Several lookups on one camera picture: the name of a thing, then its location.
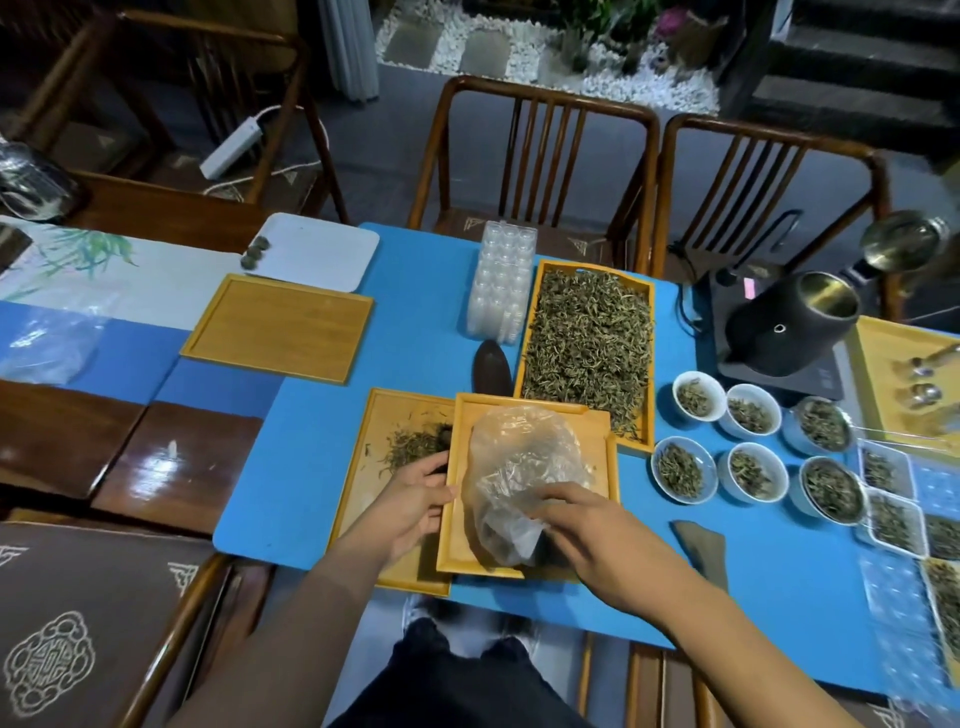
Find person's right hand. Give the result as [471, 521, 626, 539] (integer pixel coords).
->
[524, 483, 681, 615]

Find dark stone stairs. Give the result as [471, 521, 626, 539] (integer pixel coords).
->
[738, 0, 960, 155]

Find stack of clear blister trays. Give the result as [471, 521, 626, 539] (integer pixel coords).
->
[465, 219, 540, 345]

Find large blue table mat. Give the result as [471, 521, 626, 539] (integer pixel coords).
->
[213, 222, 960, 696]

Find wooden tray with leaf scraps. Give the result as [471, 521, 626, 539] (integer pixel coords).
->
[328, 387, 460, 599]

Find white cup with tea leaves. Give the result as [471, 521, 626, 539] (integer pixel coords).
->
[719, 383, 783, 441]
[782, 396, 856, 457]
[651, 435, 719, 505]
[671, 371, 728, 423]
[789, 455, 868, 525]
[717, 441, 790, 504]

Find shiny metal container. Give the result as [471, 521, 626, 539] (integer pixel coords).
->
[0, 138, 82, 224]

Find small pile of tea leaves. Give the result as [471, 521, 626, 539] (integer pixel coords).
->
[377, 422, 453, 475]

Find clear plastic bag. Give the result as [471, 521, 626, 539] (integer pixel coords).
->
[0, 309, 104, 386]
[468, 407, 595, 569]

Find black kettle heating base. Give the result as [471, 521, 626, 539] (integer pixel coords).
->
[708, 261, 850, 407]

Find wooden chair with patterned cushion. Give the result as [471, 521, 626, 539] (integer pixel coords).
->
[0, 507, 277, 728]

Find person's left forearm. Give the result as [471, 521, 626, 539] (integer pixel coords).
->
[166, 536, 391, 728]

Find grey curtain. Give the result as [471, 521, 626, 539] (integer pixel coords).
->
[317, 0, 381, 104]

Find small metal tea tools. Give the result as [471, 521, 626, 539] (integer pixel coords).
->
[891, 343, 960, 411]

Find square dish with tea leaves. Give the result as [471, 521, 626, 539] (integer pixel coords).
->
[855, 439, 918, 502]
[857, 486, 930, 558]
[919, 558, 960, 661]
[922, 513, 960, 564]

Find flat clear plastic bag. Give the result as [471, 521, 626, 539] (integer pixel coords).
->
[0, 309, 104, 386]

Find dark wooden armchair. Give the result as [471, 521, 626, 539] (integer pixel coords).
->
[0, 6, 352, 225]

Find white power strip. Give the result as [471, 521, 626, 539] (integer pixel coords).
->
[198, 115, 264, 180]

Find dark brown tea scoop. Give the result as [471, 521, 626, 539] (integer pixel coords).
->
[471, 339, 513, 393]

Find yellow wooden tray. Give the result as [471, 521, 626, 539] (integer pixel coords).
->
[846, 314, 960, 454]

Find black electric kettle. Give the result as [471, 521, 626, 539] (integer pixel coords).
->
[723, 270, 863, 378]

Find green potted plants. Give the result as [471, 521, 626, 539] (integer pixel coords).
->
[551, 0, 732, 75]

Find white rectangular tray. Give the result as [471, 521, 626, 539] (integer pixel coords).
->
[240, 212, 381, 294]

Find person's right forearm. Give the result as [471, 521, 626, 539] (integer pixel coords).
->
[637, 576, 865, 728]

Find grey-green tea scoop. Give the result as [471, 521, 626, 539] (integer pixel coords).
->
[669, 519, 729, 594]

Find wooden slat-back chair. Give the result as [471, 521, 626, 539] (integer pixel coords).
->
[649, 112, 905, 324]
[405, 75, 663, 275]

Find bamboo print table runner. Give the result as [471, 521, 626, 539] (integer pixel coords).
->
[0, 216, 250, 333]

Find large bed of tea leaves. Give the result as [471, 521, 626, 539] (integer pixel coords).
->
[522, 268, 652, 440]

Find empty wide wooden tray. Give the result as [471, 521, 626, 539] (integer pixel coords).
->
[179, 273, 375, 387]

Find round kettle lid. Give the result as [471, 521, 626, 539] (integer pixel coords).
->
[859, 210, 944, 273]

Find bed of white pebbles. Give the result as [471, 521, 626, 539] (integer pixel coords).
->
[373, 0, 723, 117]

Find person's left hand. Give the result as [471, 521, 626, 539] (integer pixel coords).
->
[346, 451, 460, 573]

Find small blue table mat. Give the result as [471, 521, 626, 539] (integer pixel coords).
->
[0, 300, 286, 421]

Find small light wooden tray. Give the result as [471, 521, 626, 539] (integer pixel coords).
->
[435, 391, 621, 583]

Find person's shoes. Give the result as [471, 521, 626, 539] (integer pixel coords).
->
[402, 594, 543, 655]

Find person's black trousers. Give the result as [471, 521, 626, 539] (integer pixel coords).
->
[328, 618, 595, 728]

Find long wooden tray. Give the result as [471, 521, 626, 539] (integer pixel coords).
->
[513, 259, 657, 456]

